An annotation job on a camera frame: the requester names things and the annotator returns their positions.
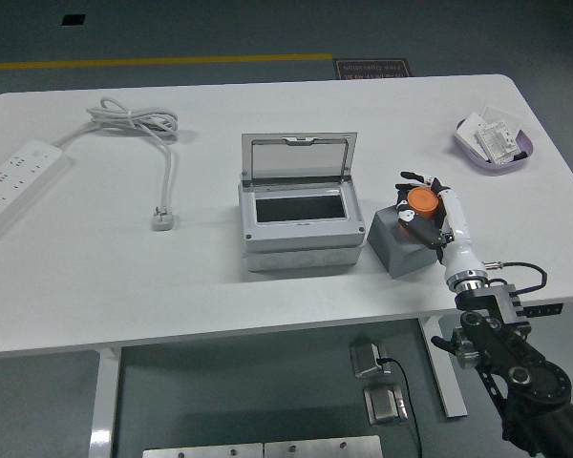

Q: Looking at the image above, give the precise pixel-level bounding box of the grey plastic junction box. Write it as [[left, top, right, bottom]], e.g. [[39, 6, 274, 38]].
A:
[[238, 174, 367, 274]]

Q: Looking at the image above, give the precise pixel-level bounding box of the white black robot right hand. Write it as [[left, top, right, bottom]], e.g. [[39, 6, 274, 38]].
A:
[[393, 171, 488, 282]]

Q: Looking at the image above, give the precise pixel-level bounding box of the white power strip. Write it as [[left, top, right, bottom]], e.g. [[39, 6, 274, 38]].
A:
[[0, 138, 72, 241]]

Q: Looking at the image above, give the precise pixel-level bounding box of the white power cord with plug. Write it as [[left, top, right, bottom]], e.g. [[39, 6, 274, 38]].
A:
[[52, 96, 180, 233]]

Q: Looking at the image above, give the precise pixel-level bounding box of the silver metal plate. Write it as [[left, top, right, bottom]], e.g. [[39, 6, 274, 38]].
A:
[[263, 434, 383, 458], [141, 442, 265, 458]]

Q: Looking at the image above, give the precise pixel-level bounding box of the white switch panel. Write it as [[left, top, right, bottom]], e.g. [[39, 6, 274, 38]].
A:
[[475, 119, 524, 165]]

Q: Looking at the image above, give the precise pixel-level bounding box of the brown floor sign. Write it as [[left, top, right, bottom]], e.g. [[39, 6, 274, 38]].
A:
[[332, 57, 414, 81]]

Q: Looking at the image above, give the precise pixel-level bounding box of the white table leg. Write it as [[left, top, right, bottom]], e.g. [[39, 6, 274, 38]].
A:
[[88, 346, 123, 458], [417, 314, 469, 420]]

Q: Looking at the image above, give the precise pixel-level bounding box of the purple plastic tray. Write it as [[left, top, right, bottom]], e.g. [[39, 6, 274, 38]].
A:
[[454, 114, 536, 176]]

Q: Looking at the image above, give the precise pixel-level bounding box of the grey block battery holder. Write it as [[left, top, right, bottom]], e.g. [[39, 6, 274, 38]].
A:
[[366, 205, 443, 280]]

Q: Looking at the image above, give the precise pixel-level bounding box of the black floor cable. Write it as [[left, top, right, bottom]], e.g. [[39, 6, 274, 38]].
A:
[[376, 356, 424, 458]]

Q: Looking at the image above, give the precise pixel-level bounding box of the clear plastic packet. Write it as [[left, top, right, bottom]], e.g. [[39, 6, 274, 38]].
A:
[[479, 97, 529, 133]]

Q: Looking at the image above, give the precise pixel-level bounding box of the yellow floor tape line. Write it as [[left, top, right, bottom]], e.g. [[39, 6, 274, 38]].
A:
[[0, 52, 334, 72]]

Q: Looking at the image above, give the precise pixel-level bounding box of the transparent hinged box lid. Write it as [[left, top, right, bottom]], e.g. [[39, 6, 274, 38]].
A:
[[241, 132, 358, 185]]

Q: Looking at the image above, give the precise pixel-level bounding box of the orange cylindrical battery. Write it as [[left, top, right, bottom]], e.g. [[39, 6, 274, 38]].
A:
[[407, 188, 441, 233]]

